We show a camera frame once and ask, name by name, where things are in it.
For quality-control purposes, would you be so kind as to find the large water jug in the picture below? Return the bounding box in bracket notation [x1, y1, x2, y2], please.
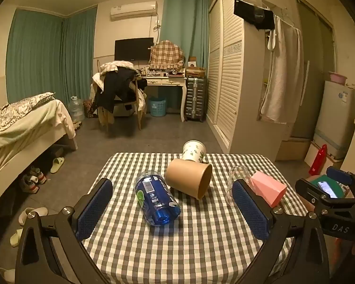
[68, 96, 85, 123]

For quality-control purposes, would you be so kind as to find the clear plastic cup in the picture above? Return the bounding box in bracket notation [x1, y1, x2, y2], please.
[226, 166, 252, 208]

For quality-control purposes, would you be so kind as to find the dark suitcase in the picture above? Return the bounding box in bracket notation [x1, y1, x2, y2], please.
[184, 76, 208, 123]

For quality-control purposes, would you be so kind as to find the brown paper cup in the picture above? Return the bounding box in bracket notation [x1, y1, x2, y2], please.
[165, 159, 213, 200]

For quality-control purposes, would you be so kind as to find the pink basin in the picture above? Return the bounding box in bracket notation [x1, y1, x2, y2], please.
[327, 71, 348, 85]

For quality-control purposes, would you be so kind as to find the white desk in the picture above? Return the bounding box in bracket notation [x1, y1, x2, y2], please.
[141, 75, 187, 122]

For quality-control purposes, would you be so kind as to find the door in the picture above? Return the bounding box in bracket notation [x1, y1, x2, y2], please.
[288, 0, 335, 142]

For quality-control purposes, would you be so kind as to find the pink box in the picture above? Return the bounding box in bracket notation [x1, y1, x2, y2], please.
[250, 172, 287, 208]

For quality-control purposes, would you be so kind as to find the white air conditioner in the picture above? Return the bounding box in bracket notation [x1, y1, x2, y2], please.
[110, 1, 158, 22]

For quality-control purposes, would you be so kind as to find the checkered tablecloth table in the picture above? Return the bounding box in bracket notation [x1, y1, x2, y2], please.
[82, 153, 310, 284]

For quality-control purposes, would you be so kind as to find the wooden tray box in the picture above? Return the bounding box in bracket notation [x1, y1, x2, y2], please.
[185, 67, 207, 78]

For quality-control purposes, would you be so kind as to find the black hanging cloth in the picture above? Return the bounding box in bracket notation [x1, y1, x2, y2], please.
[233, 0, 276, 31]

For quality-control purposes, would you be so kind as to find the white washing machine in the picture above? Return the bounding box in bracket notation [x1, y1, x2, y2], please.
[313, 80, 355, 159]

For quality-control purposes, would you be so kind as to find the patterned blanket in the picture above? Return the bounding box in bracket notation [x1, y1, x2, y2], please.
[0, 92, 55, 137]

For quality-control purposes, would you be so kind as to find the white leaf-print paper cup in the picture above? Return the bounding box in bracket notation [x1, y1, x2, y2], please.
[182, 140, 207, 164]

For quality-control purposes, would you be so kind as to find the green curtain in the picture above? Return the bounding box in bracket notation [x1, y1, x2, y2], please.
[160, 0, 210, 69]
[6, 8, 64, 105]
[62, 6, 98, 102]

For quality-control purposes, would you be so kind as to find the chair piled with clothes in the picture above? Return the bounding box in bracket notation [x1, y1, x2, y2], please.
[91, 61, 146, 125]

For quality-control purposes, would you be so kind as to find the pale slipper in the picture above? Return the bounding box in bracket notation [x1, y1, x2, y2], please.
[50, 157, 65, 174]

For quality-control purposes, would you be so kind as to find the white towel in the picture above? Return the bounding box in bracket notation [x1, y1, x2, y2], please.
[260, 15, 304, 124]

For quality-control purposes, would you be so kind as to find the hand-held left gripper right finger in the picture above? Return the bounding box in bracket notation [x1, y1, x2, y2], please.
[231, 179, 330, 284]

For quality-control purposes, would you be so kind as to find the white slipper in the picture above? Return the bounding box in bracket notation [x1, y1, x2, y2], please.
[10, 228, 25, 248]
[0, 267, 17, 282]
[18, 207, 49, 226]

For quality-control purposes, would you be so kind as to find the blue plastic bottle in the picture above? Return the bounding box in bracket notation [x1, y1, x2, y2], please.
[134, 171, 182, 227]

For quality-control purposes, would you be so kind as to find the red bottle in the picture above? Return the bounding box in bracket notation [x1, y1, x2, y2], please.
[308, 144, 328, 176]

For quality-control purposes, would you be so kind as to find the green box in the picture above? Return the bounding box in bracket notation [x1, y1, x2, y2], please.
[306, 175, 351, 199]

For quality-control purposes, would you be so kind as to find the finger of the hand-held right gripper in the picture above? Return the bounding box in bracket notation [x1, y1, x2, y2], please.
[326, 166, 355, 193]
[295, 178, 333, 206]

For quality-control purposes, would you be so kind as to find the plaid cloth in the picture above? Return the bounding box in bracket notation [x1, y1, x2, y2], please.
[149, 40, 186, 69]

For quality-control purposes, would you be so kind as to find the pair of sneakers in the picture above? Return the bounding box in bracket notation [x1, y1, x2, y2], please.
[18, 166, 47, 195]

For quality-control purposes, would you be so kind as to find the cardboard box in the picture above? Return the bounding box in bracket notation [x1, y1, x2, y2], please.
[304, 140, 344, 170]

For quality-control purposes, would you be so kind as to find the white louvred wardrobe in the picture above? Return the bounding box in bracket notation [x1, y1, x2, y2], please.
[206, 0, 302, 161]

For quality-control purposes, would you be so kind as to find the black television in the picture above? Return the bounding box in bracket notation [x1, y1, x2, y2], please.
[114, 37, 154, 62]

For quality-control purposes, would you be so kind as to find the wooden chair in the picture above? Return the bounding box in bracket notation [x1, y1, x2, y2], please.
[99, 77, 145, 131]

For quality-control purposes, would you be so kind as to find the blue laundry basket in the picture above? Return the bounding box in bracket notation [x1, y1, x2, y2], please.
[149, 97, 167, 117]

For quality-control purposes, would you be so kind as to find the smartphone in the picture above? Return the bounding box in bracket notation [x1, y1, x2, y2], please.
[317, 180, 339, 199]

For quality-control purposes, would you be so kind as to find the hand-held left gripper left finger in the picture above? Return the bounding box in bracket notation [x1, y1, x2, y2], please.
[15, 178, 113, 284]

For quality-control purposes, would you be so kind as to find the bed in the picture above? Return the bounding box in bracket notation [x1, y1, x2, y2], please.
[0, 92, 79, 184]

